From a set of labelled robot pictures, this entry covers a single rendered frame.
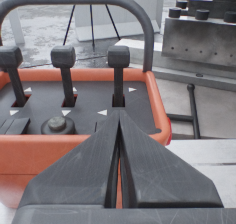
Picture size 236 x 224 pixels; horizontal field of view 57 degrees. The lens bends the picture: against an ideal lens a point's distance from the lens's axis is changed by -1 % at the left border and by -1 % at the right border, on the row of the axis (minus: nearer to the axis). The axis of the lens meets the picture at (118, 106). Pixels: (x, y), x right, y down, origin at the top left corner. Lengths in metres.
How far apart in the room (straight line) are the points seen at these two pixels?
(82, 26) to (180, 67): 2.09
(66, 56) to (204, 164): 0.24
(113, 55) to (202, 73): 1.21
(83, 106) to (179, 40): 1.06
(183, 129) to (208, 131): 0.11
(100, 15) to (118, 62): 3.08
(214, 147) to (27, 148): 0.28
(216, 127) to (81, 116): 0.88
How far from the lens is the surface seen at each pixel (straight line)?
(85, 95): 0.26
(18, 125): 0.22
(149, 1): 3.55
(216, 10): 1.34
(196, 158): 0.35
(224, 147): 0.38
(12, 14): 3.21
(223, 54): 1.28
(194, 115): 1.03
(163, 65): 1.41
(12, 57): 0.24
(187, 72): 1.40
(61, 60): 0.22
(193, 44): 1.26
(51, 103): 0.25
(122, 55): 0.21
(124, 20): 3.43
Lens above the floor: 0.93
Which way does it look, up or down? 34 degrees down
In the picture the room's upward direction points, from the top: straight up
